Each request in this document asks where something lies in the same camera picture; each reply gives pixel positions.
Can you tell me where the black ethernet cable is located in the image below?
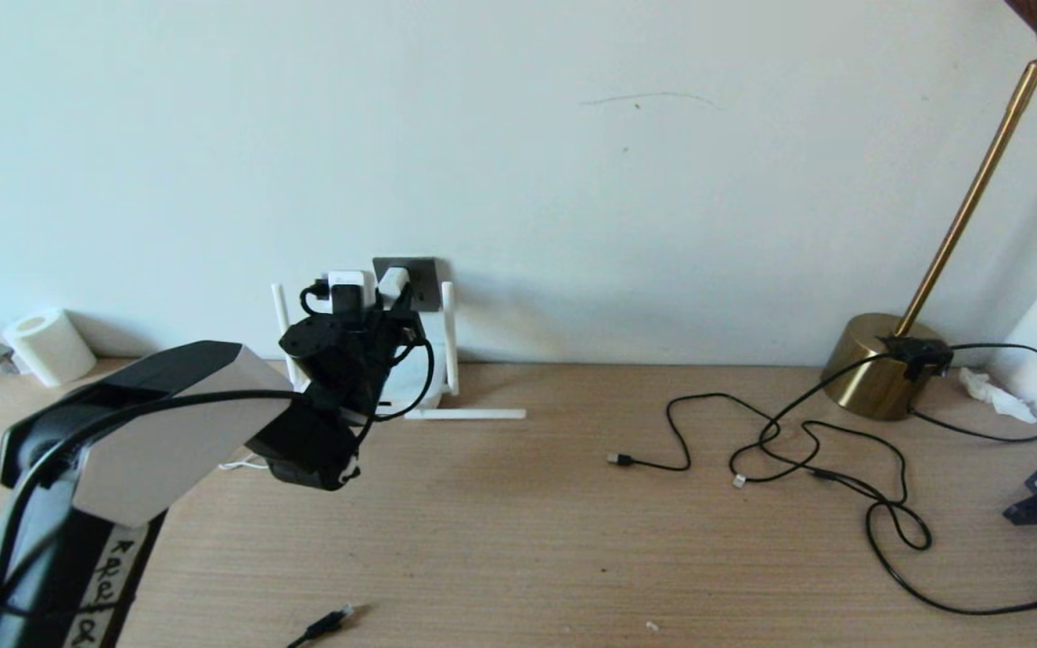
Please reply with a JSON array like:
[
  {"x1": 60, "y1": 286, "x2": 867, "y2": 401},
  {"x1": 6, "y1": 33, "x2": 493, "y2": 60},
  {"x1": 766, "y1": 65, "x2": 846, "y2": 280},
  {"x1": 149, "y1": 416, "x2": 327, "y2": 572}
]
[{"x1": 287, "y1": 605, "x2": 358, "y2": 648}]

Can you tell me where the white router with antennas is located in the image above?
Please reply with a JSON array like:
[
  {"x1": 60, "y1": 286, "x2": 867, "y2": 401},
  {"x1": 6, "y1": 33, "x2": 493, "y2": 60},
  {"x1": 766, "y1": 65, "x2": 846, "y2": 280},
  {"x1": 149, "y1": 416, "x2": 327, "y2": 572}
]
[{"x1": 271, "y1": 282, "x2": 528, "y2": 422}]

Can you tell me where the white paper roll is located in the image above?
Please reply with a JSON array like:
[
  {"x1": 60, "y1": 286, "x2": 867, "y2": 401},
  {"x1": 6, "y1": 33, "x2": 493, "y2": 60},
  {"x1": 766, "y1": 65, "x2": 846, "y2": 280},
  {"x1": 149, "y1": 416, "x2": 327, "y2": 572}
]
[{"x1": 2, "y1": 308, "x2": 98, "y2": 388}]

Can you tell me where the brass desk lamp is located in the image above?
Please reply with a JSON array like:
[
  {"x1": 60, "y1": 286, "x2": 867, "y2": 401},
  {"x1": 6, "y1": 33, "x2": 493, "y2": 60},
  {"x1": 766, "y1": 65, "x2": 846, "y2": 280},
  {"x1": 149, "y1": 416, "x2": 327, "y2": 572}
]
[{"x1": 822, "y1": 0, "x2": 1037, "y2": 422}]

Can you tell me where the crumpled white tissue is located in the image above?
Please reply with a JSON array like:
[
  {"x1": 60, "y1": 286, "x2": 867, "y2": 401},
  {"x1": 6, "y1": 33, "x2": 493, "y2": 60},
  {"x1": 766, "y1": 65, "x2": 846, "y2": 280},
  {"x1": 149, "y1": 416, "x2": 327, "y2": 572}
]
[{"x1": 958, "y1": 369, "x2": 1037, "y2": 427}]

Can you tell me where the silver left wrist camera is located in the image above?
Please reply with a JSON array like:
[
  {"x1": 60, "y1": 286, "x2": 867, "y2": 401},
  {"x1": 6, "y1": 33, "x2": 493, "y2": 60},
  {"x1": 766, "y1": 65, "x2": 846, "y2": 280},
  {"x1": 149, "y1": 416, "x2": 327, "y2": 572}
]
[{"x1": 325, "y1": 270, "x2": 378, "y2": 316}]

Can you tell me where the grey wall socket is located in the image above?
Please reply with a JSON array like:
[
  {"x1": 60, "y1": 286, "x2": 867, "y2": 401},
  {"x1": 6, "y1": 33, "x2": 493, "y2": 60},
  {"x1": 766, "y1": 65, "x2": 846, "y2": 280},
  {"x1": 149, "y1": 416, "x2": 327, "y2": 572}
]
[{"x1": 373, "y1": 257, "x2": 440, "y2": 313}]

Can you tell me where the black left wrist camera cable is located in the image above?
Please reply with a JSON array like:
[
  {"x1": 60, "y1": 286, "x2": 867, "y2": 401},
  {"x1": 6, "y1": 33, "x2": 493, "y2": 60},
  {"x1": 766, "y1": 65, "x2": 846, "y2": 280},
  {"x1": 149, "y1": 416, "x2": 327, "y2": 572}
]
[{"x1": 0, "y1": 281, "x2": 438, "y2": 622}]

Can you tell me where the thin black USB cable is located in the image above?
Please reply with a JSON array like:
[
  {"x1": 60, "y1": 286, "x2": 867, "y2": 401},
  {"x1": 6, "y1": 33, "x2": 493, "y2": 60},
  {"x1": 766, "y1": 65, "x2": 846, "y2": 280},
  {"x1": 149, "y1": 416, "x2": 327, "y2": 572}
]
[{"x1": 608, "y1": 394, "x2": 933, "y2": 552}]

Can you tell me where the black cable with white tip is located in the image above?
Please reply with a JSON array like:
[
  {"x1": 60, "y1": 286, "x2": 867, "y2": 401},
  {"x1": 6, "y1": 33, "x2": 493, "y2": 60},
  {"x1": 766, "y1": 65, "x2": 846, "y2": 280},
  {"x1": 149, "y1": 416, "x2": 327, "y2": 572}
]
[{"x1": 730, "y1": 355, "x2": 897, "y2": 490}]

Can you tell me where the black lamp cord switch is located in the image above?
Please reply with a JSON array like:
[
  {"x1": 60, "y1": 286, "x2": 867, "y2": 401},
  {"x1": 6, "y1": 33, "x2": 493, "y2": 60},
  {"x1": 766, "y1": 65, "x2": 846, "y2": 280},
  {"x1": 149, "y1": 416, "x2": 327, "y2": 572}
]
[{"x1": 883, "y1": 336, "x2": 953, "y2": 383}]

